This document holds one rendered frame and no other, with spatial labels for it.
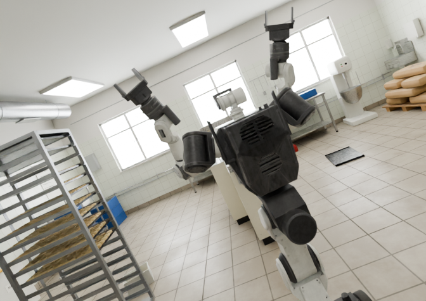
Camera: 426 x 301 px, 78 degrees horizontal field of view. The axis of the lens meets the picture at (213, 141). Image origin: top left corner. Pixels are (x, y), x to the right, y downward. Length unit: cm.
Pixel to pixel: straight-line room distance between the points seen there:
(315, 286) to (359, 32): 632
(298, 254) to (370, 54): 628
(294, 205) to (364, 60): 630
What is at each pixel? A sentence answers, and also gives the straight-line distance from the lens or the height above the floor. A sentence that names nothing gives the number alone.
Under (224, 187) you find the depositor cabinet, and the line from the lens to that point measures 330.
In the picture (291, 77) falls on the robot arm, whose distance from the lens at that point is 129.
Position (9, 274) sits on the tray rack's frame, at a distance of 249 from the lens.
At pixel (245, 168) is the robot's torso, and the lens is 91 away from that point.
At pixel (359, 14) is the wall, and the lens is 730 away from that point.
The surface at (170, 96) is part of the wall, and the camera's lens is 640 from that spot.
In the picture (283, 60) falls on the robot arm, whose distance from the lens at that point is 127.
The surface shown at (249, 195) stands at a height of 55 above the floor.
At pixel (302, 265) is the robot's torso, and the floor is 64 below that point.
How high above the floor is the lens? 143
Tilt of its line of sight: 6 degrees down
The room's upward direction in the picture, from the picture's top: 25 degrees counter-clockwise
